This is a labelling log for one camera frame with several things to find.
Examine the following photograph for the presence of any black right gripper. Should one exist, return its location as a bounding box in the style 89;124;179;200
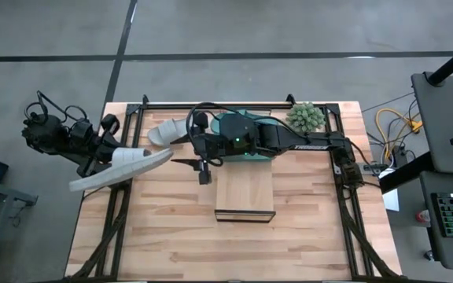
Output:
170;112;226;186

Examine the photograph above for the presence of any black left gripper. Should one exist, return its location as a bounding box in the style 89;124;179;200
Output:
77;113;126;178

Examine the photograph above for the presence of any grey rubber slide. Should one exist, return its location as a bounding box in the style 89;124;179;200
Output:
68;147;175;193
146;117;191;149

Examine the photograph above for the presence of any grey metal cart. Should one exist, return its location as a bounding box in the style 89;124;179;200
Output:
0;178;39;283

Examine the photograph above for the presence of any green potted succulent plant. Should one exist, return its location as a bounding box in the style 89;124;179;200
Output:
285;101;326;134

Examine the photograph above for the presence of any black power strip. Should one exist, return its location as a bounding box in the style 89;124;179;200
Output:
362;160;387;175

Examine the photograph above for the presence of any white paper sheet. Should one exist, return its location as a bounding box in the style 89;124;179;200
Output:
377;168;401;212

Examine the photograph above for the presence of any black desk foot bar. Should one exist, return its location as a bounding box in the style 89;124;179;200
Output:
378;151;435;194

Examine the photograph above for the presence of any grey monitor stand desk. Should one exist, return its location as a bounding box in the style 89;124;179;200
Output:
410;72;453;176

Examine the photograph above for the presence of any black monitor pole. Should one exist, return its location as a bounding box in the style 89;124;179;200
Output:
425;35;453;86

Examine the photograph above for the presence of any black aluminium table frame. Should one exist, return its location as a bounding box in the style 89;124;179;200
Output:
67;94;400;283

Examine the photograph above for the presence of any low wooden shelf black frame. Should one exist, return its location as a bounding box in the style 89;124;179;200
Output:
214;110;277;224

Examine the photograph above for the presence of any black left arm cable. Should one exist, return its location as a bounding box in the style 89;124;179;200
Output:
24;90;90;125

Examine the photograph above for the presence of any yellow floor cable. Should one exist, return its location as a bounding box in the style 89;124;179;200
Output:
374;108;424;157

